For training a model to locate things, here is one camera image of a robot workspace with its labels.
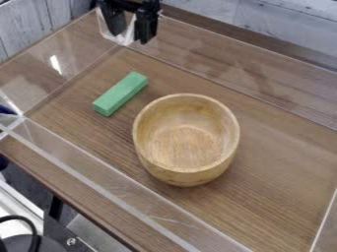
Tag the brown wooden bowl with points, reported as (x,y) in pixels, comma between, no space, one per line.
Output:
(185,137)

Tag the clear acrylic front wall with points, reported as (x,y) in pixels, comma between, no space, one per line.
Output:
(129,211)

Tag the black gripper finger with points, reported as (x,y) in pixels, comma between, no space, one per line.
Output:
(145,25)
(115,18)

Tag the metal plate with screw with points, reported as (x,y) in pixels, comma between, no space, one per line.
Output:
(57,239)

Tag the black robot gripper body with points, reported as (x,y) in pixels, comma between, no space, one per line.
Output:
(131,6)

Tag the green rectangular block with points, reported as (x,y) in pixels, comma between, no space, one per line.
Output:
(116,96)

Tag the black table leg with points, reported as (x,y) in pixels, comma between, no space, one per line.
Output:
(54,208)

